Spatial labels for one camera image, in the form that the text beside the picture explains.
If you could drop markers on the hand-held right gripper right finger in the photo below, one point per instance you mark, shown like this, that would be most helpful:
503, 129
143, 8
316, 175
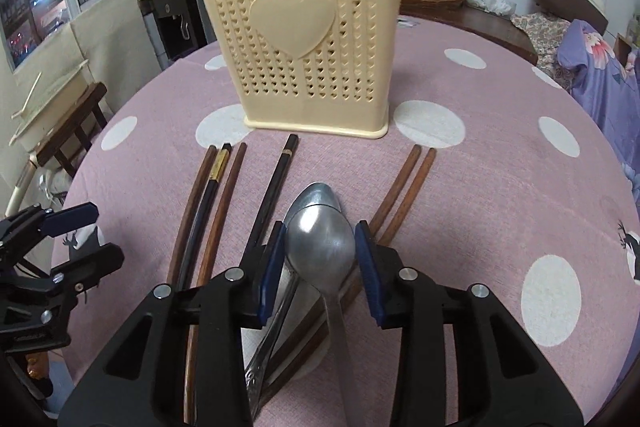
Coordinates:
371, 279

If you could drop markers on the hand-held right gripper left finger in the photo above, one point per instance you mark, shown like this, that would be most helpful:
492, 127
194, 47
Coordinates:
267, 279

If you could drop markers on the white crumpled tissue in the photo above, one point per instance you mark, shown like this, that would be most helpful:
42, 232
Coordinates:
492, 2

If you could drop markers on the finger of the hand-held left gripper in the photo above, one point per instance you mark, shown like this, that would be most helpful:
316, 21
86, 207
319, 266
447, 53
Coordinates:
95, 263
75, 216

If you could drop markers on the black chopstick with gold band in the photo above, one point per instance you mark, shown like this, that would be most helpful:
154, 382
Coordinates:
210, 197

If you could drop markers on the dark wooden counter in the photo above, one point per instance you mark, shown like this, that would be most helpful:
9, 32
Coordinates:
475, 27

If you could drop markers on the plain steel spoon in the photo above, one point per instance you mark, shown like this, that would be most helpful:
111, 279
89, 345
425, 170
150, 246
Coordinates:
320, 247

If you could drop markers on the cream plastic utensil holder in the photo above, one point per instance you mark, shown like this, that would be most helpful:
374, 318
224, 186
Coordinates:
300, 82

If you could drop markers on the cream plastic box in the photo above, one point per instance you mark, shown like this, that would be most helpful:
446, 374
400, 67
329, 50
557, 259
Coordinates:
50, 102

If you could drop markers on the purple floral blanket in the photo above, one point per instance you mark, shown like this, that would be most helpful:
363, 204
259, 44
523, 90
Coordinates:
600, 77

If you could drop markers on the dark wooden stool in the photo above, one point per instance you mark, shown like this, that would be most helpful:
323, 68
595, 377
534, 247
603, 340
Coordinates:
75, 127

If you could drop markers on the beige floral cloth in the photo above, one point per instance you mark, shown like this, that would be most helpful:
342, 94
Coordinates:
542, 32

